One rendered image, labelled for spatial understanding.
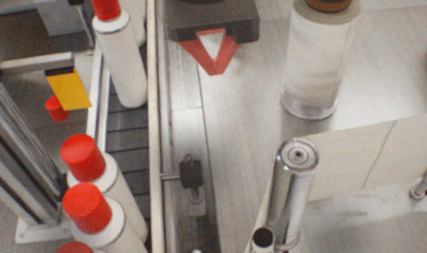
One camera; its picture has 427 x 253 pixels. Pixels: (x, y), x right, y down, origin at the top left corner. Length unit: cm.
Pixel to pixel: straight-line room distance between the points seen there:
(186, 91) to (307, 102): 23
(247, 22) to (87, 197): 19
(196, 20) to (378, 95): 44
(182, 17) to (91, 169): 16
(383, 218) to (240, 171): 20
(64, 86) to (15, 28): 61
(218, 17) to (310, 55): 26
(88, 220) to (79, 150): 7
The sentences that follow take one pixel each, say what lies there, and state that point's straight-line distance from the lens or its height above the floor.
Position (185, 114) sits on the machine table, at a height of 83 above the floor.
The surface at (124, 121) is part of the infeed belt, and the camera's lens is 65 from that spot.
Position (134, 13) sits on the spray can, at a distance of 71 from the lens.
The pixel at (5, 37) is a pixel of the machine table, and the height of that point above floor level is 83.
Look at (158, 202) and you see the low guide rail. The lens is 52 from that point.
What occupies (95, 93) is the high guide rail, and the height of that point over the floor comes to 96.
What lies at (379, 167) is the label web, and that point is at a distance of 50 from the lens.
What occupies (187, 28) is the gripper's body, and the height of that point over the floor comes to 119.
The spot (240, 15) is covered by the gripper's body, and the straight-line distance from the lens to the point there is 29.
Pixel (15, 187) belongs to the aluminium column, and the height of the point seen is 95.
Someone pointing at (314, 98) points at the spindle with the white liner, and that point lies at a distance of 59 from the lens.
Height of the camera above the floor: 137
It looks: 53 degrees down
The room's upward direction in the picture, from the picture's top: 6 degrees counter-clockwise
